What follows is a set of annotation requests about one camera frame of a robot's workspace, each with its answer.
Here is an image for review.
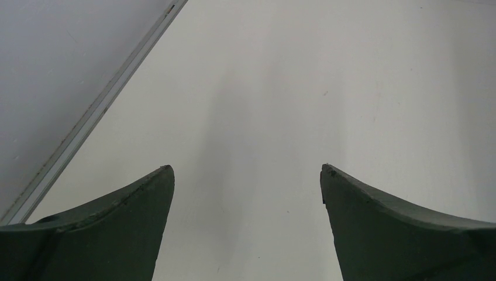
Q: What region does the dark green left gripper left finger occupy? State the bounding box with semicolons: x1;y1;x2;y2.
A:
1;165;175;280

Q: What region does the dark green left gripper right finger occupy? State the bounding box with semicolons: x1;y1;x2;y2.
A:
320;164;495;280

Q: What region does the aluminium table edge strip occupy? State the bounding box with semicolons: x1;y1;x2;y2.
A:
1;1;185;225

